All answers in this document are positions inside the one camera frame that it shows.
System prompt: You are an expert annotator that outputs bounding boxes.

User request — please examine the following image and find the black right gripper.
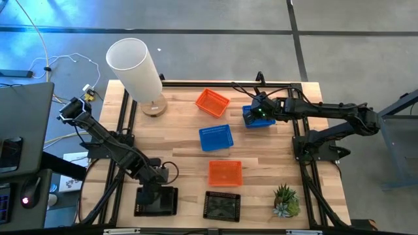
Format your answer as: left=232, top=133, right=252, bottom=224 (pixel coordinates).
left=245, top=99, right=278, bottom=128

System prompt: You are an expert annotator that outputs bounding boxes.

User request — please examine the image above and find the black slotted plastic basket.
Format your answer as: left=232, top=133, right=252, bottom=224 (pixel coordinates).
left=133, top=185, right=180, bottom=217
left=202, top=191, right=242, bottom=223
left=138, top=189, right=176, bottom=213

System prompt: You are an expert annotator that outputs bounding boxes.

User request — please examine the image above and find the blue plastic mesh basket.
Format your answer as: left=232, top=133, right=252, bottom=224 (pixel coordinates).
left=242, top=104, right=277, bottom=129
left=199, top=124, right=234, bottom=152

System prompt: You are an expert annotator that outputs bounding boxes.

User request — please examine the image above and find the orange plastic mesh basket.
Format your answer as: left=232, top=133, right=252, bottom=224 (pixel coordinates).
left=208, top=160, right=244, bottom=187
left=195, top=87, right=231, bottom=119

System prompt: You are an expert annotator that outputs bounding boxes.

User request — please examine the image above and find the white printed paper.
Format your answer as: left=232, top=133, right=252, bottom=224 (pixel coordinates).
left=57, top=151, right=89, bottom=193

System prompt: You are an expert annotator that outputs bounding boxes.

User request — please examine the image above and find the green succulent plant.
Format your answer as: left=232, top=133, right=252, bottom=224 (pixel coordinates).
left=272, top=183, right=302, bottom=219

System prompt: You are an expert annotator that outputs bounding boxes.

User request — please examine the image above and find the white cup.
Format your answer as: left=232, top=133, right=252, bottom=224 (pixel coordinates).
left=46, top=193, right=59, bottom=210

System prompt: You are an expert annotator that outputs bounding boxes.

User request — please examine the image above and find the black computer mouse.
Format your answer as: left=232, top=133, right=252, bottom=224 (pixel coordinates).
left=19, top=177, right=42, bottom=210

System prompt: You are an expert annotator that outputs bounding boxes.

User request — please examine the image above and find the white shade wooden base lamp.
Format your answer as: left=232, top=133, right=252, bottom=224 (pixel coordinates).
left=105, top=37, right=169, bottom=118

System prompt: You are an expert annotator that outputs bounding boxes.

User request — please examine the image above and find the dark grey desk top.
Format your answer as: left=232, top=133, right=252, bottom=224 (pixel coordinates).
left=0, top=168, right=54, bottom=232

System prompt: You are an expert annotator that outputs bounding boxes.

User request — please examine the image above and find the black glossy phone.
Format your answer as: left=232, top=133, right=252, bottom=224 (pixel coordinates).
left=0, top=136, right=24, bottom=174

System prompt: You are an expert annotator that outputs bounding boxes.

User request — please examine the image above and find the grey desk panel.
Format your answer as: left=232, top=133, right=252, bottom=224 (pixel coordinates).
left=0, top=81, right=56, bottom=180

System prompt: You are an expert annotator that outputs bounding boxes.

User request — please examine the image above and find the black keyboard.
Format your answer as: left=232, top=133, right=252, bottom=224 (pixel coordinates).
left=0, top=192, right=11, bottom=226

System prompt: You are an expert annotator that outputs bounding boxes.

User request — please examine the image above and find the blue-grey metal cart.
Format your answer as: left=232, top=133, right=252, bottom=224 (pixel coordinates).
left=378, top=88, right=418, bottom=191

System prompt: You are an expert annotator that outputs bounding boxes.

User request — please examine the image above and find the black table foot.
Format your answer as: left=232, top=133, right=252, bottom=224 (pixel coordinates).
left=350, top=218, right=379, bottom=232

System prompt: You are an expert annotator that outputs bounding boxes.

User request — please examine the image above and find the black flat bar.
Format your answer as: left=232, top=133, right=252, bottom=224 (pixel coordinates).
left=0, top=69, right=34, bottom=79

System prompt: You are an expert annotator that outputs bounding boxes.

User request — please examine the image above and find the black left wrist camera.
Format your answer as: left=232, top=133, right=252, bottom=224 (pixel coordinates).
left=155, top=166, right=170, bottom=183

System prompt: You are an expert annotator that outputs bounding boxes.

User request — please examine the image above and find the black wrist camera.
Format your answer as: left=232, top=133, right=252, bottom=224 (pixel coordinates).
left=155, top=166, right=170, bottom=183
left=253, top=91, right=270, bottom=103

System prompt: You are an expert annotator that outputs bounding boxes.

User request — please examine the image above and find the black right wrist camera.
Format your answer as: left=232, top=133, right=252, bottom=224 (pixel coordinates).
left=253, top=91, right=270, bottom=103

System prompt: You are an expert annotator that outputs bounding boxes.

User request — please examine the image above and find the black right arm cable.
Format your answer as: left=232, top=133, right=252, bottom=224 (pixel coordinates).
left=231, top=81, right=261, bottom=99

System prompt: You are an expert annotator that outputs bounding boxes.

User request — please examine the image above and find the black left camera cable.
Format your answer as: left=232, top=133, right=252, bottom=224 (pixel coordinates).
left=162, top=161, right=180, bottom=184

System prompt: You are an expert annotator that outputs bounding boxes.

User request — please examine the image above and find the black aluminium frame rail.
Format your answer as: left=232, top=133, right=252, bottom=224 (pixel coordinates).
left=287, top=85, right=300, bottom=138
left=0, top=224, right=418, bottom=235
left=97, top=88, right=131, bottom=226
left=159, top=80, right=303, bottom=89
left=300, top=97, right=323, bottom=227
left=109, top=97, right=138, bottom=226

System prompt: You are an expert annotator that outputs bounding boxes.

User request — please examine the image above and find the black diagonal frame brace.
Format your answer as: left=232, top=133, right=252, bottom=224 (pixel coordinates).
left=80, top=169, right=127, bottom=226
left=302, top=163, right=349, bottom=228

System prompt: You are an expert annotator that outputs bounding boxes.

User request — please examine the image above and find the silver metal bracket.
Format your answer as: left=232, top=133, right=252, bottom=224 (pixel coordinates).
left=103, top=228, right=141, bottom=235
left=286, top=229, right=323, bottom=235

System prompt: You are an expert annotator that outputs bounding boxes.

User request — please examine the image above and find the cream cable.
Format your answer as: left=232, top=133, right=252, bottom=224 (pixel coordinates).
left=14, top=0, right=50, bottom=82
left=44, top=130, right=89, bottom=146

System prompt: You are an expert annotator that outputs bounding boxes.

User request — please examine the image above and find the white cable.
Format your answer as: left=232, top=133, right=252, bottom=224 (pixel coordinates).
left=28, top=52, right=101, bottom=88

